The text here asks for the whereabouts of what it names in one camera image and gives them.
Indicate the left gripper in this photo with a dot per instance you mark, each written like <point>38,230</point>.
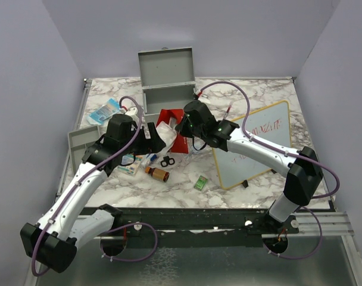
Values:
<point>150,145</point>

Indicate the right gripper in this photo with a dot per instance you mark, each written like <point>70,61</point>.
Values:
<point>181,127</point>

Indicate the gauze pad clear packet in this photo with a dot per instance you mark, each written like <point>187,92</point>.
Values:
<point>167,134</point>

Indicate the red first aid pouch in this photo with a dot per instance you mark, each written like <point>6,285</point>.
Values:
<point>172,117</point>

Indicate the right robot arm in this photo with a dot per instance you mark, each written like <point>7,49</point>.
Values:
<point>300,168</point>

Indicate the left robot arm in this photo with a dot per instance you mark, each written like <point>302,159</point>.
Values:
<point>56,237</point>

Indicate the brown medicine bottle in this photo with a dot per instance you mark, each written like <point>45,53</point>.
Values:
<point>158,174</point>

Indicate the medicine box teal orange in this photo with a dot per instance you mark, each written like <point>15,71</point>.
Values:
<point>130,164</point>

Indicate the bandage roll blue label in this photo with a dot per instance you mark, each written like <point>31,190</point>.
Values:
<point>148,160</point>

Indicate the red marker pen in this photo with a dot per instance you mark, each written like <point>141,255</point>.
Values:
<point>228,110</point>

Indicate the grey metal first aid box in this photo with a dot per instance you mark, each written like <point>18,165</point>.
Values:
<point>167,80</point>

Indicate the blue pouch packet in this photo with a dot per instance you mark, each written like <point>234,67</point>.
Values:
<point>101,115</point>

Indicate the green small packet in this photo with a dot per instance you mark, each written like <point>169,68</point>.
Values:
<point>200,183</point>

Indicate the black handled scissors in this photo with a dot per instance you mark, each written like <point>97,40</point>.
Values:
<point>167,161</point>

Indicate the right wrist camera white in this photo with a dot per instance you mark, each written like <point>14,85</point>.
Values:
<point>202,98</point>

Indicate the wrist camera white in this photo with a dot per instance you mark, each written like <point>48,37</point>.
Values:
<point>202,98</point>
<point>133,112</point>

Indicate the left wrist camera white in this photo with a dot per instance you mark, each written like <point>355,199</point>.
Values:
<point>133,112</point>

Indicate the small whiteboard yellow frame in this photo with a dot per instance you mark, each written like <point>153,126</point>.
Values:
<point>245,158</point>

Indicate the black mounting rail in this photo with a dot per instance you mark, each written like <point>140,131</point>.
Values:
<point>195,228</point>

